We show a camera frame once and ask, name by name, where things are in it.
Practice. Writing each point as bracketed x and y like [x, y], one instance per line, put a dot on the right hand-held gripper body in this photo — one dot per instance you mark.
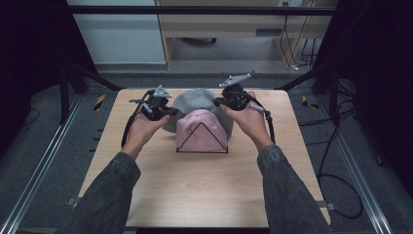
[235, 96]

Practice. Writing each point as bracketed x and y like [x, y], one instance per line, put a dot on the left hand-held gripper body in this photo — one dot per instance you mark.
[155, 104]

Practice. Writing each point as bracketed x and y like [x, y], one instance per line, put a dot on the grey knit hat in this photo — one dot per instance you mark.
[195, 100]

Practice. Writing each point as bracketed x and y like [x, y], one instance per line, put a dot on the pink cloth garment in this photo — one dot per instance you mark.
[202, 123]

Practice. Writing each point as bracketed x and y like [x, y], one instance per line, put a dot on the pink knit hat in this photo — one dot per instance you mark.
[201, 130]

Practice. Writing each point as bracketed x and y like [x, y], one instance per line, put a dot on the person's left hand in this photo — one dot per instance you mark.
[142, 131]

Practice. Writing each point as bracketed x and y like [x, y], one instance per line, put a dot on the person's right hand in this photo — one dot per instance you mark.
[250, 125]

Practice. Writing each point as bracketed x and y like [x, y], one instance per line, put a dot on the yellow black tape strip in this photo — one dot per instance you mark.
[100, 102]

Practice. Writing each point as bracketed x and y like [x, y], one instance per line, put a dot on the wooden desk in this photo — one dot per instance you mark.
[227, 29]

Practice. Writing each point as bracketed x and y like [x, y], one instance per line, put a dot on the black metal stand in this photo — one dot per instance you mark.
[64, 94]
[333, 94]

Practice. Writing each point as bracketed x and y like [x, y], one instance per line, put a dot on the black curtain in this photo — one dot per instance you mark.
[29, 65]
[380, 81]

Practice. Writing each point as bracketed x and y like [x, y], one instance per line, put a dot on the black horizontal frame bar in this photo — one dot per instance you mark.
[195, 10]

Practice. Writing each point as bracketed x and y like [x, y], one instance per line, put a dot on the grey table bracket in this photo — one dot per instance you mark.
[326, 205]
[73, 201]

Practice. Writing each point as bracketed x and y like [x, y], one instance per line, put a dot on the aluminium floor rail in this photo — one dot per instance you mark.
[360, 182]
[35, 175]

